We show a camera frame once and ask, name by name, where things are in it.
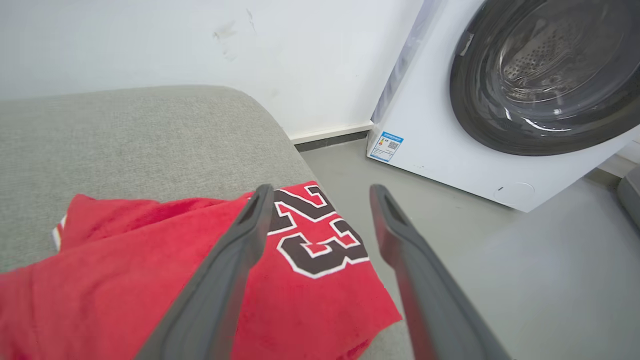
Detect grey fabric sofa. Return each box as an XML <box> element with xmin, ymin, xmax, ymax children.
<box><xmin>0</xmin><ymin>85</ymin><xmax>416</xmax><ymax>360</ymax></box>

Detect blue white energy label sticker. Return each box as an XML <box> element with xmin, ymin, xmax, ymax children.
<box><xmin>370</xmin><ymin>131</ymin><xmax>405</xmax><ymax>163</ymax></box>

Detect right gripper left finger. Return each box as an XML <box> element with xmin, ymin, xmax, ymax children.
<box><xmin>135</xmin><ymin>184</ymin><xmax>275</xmax><ymax>360</ymax></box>

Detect red basketball jersey white sleeves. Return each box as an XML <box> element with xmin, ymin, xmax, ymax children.
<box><xmin>0</xmin><ymin>181</ymin><xmax>403</xmax><ymax>360</ymax></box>

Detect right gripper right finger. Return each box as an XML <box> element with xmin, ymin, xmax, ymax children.
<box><xmin>369</xmin><ymin>184</ymin><xmax>512</xmax><ymax>360</ymax></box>

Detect white wall baseboard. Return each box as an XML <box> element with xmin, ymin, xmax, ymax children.
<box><xmin>289</xmin><ymin>122</ymin><xmax>375</xmax><ymax>152</ymax></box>

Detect dark round washing machine door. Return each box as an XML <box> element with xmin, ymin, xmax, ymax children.
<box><xmin>449</xmin><ymin>0</ymin><xmax>640</xmax><ymax>157</ymax></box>

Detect grey rounded plastic object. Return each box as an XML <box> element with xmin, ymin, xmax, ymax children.
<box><xmin>616</xmin><ymin>166</ymin><xmax>640</xmax><ymax>231</ymax></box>

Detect white washing machine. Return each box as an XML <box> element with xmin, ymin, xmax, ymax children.
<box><xmin>366</xmin><ymin>0</ymin><xmax>640</xmax><ymax>213</ymax></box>

